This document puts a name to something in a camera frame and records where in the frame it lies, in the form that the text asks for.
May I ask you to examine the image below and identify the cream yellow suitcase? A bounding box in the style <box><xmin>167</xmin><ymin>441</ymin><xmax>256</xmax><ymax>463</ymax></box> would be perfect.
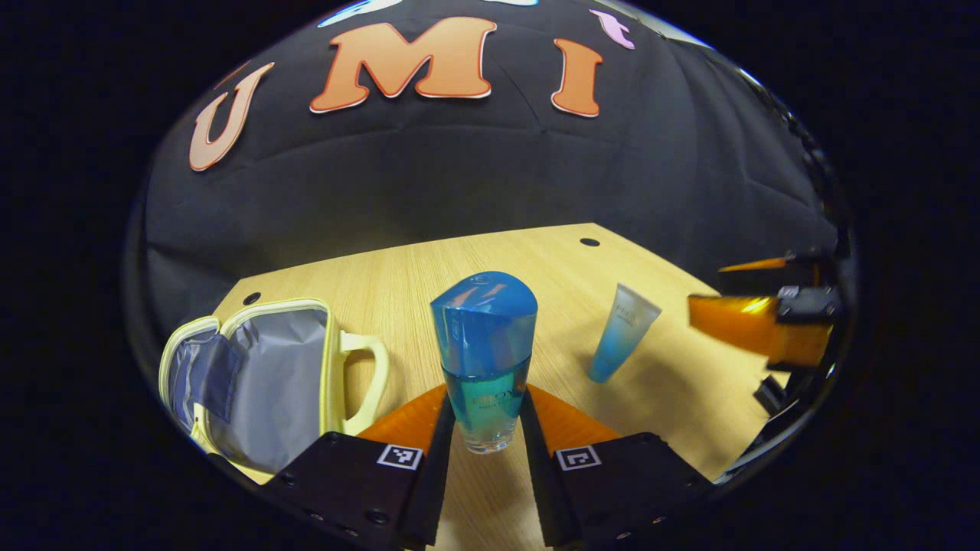
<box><xmin>158</xmin><ymin>298</ymin><xmax>391</xmax><ymax>484</ymax></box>

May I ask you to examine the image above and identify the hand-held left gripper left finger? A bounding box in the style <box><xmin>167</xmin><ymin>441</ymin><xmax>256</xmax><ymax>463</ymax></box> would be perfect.
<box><xmin>264</xmin><ymin>383</ymin><xmax>459</xmax><ymax>551</ymax></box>

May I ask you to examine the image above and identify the light blue skincare tube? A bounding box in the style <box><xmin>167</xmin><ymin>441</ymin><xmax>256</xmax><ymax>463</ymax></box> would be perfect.
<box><xmin>587</xmin><ymin>283</ymin><xmax>662</xmax><ymax>383</ymax></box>

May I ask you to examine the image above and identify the black backdrop cloth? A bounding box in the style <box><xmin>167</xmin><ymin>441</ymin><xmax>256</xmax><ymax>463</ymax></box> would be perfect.
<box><xmin>126</xmin><ymin>0</ymin><xmax>851</xmax><ymax>337</ymax></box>

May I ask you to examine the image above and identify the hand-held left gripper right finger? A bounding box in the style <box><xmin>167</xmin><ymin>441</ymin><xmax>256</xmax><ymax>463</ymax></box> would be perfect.
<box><xmin>519</xmin><ymin>383</ymin><xmax>717</xmax><ymax>549</ymax></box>

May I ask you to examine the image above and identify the blue skincare bottle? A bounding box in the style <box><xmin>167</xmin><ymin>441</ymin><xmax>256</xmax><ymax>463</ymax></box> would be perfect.
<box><xmin>430</xmin><ymin>270</ymin><xmax>539</xmax><ymax>455</ymax></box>

